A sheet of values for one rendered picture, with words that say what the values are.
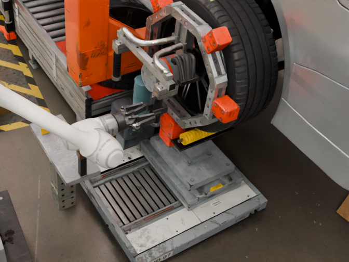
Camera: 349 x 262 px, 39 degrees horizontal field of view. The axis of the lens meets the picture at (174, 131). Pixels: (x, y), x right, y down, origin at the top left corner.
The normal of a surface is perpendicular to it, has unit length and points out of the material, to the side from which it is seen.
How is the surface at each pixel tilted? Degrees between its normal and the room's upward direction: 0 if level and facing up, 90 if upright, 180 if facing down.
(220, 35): 35
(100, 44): 90
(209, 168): 0
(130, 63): 90
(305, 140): 90
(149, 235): 0
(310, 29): 90
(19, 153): 0
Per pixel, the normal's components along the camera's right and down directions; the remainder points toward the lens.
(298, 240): 0.12, -0.72
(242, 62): 0.52, 0.11
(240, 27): 0.39, -0.29
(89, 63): 0.55, 0.62
